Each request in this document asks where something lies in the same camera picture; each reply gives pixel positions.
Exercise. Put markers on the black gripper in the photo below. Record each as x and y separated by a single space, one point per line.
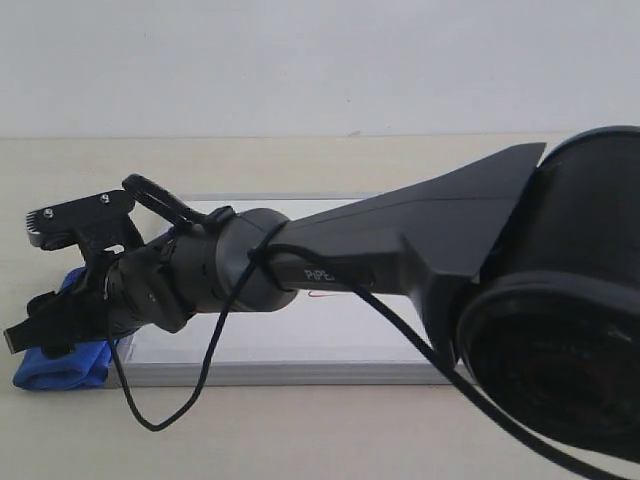
118 295

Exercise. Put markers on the blue microfibre cloth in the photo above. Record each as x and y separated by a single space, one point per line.
85 367

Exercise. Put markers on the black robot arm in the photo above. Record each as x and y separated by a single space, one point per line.
523 266

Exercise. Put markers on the white board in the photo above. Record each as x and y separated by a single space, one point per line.
321 338

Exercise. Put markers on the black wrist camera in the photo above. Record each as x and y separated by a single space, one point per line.
93 224

